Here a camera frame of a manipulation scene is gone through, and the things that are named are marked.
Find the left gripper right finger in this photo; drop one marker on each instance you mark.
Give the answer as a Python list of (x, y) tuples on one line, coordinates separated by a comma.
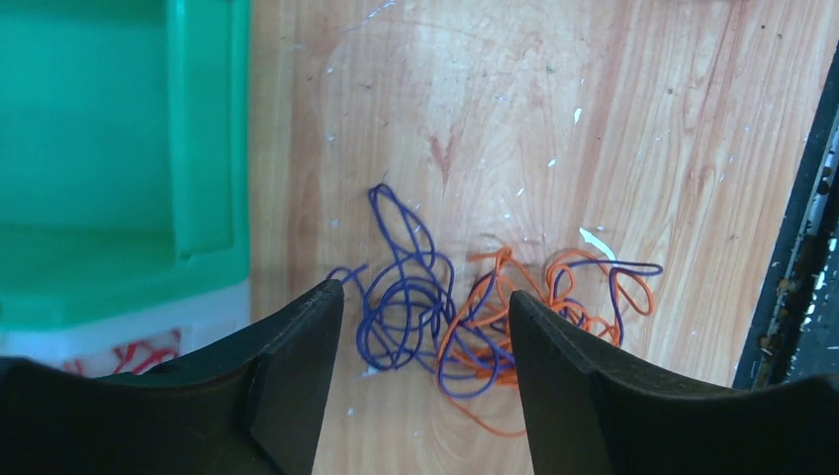
[(592, 408)]

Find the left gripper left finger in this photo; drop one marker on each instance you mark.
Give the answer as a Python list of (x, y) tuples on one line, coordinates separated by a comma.
[(251, 403)]

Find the white plastic bin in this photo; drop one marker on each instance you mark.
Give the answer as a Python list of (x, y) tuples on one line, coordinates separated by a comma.
[(135, 342)]

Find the green plastic bin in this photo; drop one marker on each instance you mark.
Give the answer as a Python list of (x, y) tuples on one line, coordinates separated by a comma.
[(123, 156)]

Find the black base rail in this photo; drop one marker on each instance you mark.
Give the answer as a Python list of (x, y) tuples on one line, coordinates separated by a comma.
[(794, 330)]

